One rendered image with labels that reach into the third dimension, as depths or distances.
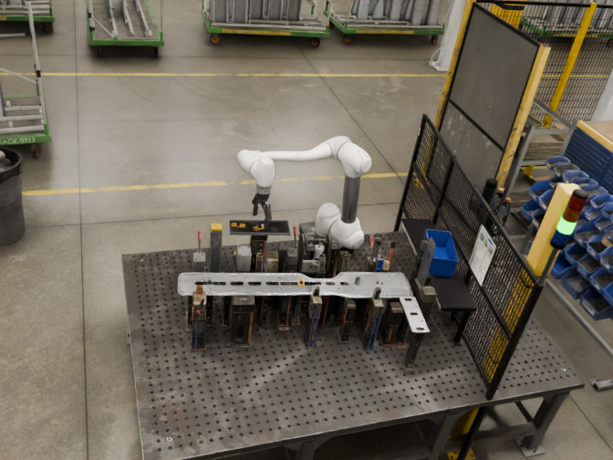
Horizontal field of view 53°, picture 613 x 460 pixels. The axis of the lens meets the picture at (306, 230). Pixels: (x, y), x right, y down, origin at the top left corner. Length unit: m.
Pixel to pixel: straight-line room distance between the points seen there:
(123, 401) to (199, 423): 1.11
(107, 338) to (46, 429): 0.80
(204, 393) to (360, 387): 0.86
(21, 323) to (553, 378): 3.60
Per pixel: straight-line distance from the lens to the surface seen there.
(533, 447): 4.56
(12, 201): 5.44
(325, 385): 3.52
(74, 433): 4.21
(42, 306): 5.02
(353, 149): 3.74
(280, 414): 3.36
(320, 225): 4.21
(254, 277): 3.64
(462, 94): 6.19
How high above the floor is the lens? 3.35
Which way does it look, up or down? 35 degrees down
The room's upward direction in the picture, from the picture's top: 9 degrees clockwise
